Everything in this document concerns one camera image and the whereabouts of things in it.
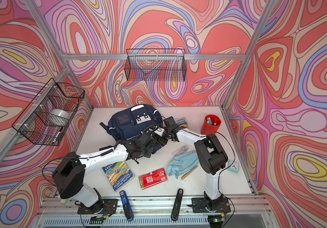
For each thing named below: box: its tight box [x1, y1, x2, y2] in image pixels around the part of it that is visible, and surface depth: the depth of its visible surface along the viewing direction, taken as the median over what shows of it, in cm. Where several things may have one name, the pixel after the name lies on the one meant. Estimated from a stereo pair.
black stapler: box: [171, 188, 184, 222], surface depth 73 cm
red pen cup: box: [200, 114, 222, 136], surface depth 98 cm
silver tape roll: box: [48, 108, 72, 126], surface depth 73 cm
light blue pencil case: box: [166, 150, 200, 180], surface depth 88 cm
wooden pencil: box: [181, 165, 199, 181], surface depth 86 cm
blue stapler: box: [119, 190, 135, 222], surface depth 73 cm
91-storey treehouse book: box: [101, 160, 135, 192], surface depth 83 cm
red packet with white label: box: [136, 167, 168, 190], surface depth 84 cm
